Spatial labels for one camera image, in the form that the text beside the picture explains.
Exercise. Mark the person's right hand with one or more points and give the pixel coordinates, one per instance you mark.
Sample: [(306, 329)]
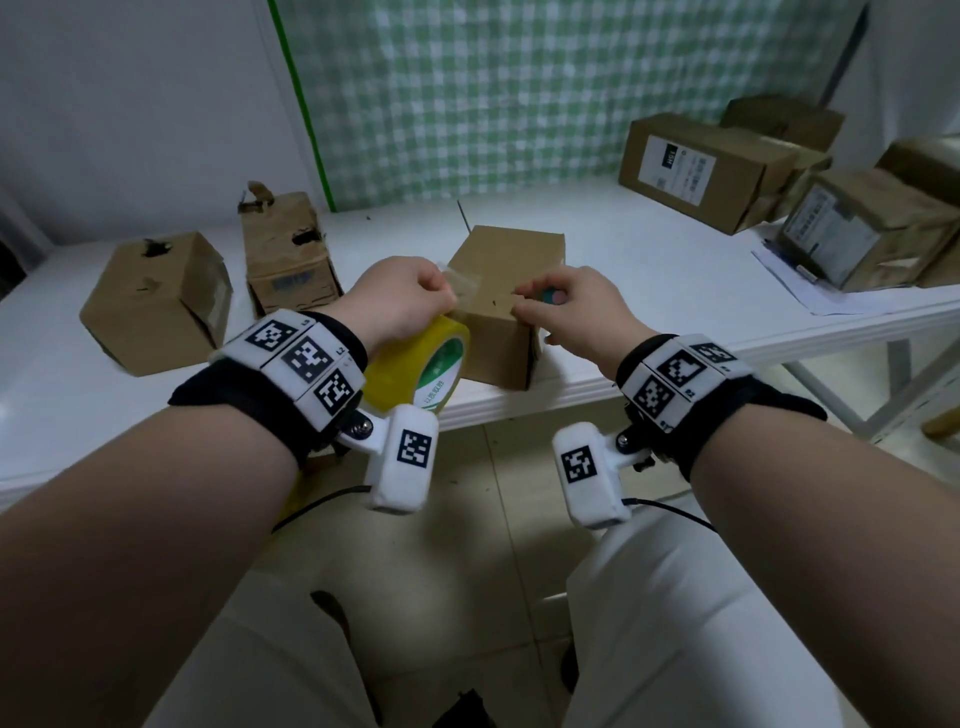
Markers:
[(589, 315)]

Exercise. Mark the person's left hand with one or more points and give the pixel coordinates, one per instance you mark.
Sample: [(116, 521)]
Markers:
[(386, 296)]

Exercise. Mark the person's left fingers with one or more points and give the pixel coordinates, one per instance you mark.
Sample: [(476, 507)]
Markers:
[(439, 292)]

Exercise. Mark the person's right thumb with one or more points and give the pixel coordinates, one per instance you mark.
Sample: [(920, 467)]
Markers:
[(529, 307)]

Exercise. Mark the small teal cutter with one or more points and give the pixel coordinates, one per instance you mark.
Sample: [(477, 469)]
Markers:
[(556, 296)]

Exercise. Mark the yellow packing tape roll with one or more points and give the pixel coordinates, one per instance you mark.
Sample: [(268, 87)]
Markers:
[(416, 367)]

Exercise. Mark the person's right forearm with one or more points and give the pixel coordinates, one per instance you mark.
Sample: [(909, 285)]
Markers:
[(840, 585)]

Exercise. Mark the person's left forearm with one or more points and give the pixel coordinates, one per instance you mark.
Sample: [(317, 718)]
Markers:
[(127, 570)]

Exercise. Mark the plain small cardboard box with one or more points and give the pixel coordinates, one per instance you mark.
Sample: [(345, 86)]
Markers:
[(502, 300)]

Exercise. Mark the black left wristband with markers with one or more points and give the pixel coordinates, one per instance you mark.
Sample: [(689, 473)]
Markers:
[(300, 360)]

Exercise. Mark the black wristband with markers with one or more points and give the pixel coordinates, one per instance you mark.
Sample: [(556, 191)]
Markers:
[(675, 382), (300, 360)]

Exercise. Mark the torn tall cardboard box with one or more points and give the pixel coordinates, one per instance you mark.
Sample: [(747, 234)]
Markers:
[(289, 255)]

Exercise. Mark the black right wristband with markers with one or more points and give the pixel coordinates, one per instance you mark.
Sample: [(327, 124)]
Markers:
[(675, 382)]

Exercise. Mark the green checkered cloth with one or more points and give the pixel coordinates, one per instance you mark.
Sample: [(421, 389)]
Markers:
[(525, 90)]

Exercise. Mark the long cardboard box white label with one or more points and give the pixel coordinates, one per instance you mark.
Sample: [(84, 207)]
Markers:
[(712, 169)]

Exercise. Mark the white paper sheet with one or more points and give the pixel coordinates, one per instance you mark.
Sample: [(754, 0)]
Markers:
[(810, 289)]

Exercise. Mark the dented cardboard box with hole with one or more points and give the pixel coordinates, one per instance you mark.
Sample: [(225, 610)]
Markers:
[(157, 307)]

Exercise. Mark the plain brown cardboard box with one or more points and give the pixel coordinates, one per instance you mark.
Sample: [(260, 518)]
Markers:
[(787, 120), (926, 159)]

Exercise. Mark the taped cardboard box large label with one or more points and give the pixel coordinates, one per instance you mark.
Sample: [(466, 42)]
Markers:
[(862, 229)]

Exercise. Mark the white trousers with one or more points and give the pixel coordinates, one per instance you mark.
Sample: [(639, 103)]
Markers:
[(675, 637)]

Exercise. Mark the dark shoe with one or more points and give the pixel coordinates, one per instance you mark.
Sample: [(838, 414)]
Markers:
[(568, 667)]

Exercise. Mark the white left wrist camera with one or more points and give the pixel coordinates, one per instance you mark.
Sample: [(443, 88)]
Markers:
[(401, 465)]

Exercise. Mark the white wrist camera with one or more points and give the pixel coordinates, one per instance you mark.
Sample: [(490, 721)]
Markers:
[(401, 465), (589, 480)]

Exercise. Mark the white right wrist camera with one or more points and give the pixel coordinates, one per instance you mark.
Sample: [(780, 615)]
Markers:
[(589, 480)]

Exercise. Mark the white table leg frame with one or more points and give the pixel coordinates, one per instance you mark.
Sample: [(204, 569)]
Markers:
[(892, 390)]

